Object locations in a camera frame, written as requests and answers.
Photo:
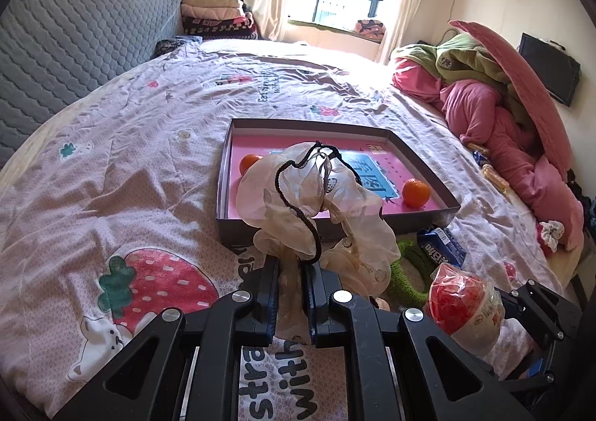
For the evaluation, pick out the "shallow box with pink inside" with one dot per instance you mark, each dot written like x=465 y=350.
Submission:
x=412 y=165

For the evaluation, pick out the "dark patterned folded blanket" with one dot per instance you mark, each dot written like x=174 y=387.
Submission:
x=219 y=28

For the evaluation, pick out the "white and pink scrunchie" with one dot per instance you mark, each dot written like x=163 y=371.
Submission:
x=550 y=235

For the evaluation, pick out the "pink bundle on windowsill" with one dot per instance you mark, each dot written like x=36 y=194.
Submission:
x=370 y=28

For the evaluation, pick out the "green knitted toy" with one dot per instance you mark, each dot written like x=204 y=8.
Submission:
x=405 y=286

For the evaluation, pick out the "pink folded blanket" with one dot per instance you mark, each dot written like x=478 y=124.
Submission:
x=209 y=11

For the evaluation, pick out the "dark patterned cloth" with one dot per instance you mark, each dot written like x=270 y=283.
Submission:
x=170 y=46

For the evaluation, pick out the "large pink cushion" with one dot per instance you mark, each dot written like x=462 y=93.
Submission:
x=526 y=90

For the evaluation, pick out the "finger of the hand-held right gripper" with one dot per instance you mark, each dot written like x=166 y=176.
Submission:
x=556 y=302
x=526 y=316

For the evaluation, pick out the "green blanket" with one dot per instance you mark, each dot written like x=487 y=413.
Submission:
x=470 y=58

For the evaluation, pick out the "pink duvet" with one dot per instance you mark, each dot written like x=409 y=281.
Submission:
x=475 y=109

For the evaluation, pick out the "small toy egg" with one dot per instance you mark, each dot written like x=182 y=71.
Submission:
x=458 y=304

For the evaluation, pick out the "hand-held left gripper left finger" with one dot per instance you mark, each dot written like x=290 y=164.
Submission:
x=272 y=304

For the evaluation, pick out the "black flat television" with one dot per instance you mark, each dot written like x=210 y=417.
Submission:
x=552 y=69

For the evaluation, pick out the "strawberry printed bedsheet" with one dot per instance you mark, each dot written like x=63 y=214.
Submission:
x=139 y=169

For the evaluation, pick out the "grey quilted headboard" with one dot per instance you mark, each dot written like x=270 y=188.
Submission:
x=70 y=39

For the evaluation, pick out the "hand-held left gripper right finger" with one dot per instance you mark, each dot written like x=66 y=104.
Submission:
x=309 y=309

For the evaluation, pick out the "yellow wrapped snack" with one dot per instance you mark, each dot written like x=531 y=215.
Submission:
x=496 y=177

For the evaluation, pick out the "blue wrapped snack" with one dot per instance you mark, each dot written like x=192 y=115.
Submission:
x=481 y=155

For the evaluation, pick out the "orange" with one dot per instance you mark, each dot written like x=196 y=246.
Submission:
x=250 y=165
x=414 y=193

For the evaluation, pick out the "blue snack packet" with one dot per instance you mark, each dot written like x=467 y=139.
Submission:
x=440 y=249

